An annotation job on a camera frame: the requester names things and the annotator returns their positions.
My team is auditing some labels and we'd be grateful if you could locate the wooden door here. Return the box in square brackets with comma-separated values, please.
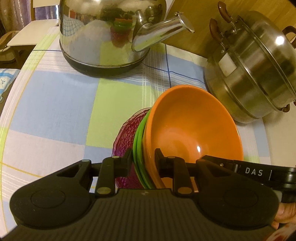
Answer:
[162, 0, 296, 59]

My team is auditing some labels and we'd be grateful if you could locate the red white patterned cloth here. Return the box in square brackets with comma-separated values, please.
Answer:
[270, 225, 296, 241]

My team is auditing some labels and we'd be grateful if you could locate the orange bowl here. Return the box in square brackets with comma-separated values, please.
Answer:
[142, 85, 244, 189]

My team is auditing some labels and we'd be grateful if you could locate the stainless steel kettle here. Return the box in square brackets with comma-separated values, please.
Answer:
[59, 0, 195, 77]

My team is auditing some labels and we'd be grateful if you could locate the pale purple curtain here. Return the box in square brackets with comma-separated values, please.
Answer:
[0, 0, 60, 32]

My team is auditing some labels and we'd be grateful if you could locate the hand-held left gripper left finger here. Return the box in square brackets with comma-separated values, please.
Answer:
[55, 148, 134, 198]

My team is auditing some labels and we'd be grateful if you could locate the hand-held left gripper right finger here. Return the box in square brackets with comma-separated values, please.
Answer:
[154, 148, 218, 198]

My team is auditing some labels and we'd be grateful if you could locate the small pink glass plate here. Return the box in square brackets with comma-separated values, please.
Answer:
[112, 108, 151, 189]
[116, 108, 151, 189]

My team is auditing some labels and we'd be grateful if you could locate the large green bowl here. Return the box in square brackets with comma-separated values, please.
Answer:
[133, 112, 152, 189]

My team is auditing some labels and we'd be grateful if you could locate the checked tablecloth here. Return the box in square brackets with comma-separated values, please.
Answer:
[0, 26, 296, 194]

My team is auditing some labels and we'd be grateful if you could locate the white wooden chair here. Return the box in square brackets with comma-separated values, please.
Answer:
[7, 0, 61, 46]

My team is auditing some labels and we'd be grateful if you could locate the person's right hand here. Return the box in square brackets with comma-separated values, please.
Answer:
[270, 202, 296, 230]

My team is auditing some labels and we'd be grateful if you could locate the small green bowl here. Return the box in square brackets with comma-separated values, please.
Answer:
[136, 124, 156, 189]

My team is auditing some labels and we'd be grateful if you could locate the blue white printed cloth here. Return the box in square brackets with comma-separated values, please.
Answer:
[0, 68, 20, 102]

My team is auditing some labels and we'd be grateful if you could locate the stainless steel steamer pot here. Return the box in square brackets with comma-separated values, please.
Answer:
[204, 1, 296, 124]

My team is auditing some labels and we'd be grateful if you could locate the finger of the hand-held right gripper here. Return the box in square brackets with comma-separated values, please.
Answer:
[201, 154, 239, 173]

